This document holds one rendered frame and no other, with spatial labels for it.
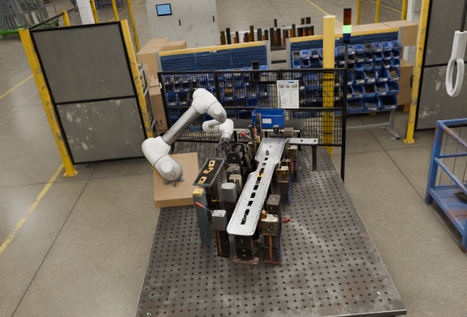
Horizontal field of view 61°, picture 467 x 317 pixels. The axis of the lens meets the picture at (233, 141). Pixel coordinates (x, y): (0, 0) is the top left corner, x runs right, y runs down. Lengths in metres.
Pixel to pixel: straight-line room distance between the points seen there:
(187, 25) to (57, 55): 4.97
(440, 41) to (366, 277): 3.51
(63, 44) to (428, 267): 4.54
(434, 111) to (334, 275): 3.59
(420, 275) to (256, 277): 1.65
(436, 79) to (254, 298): 3.97
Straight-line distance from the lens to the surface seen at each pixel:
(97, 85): 5.29
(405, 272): 3.88
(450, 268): 4.02
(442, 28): 5.52
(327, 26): 3.74
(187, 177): 3.45
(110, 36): 5.06
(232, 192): 2.86
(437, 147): 4.38
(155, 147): 3.30
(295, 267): 2.81
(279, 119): 3.82
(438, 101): 5.85
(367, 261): 2.89
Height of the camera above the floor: 2.68
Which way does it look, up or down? 27 degrees down
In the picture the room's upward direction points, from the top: 6 degrees counter-clockwise
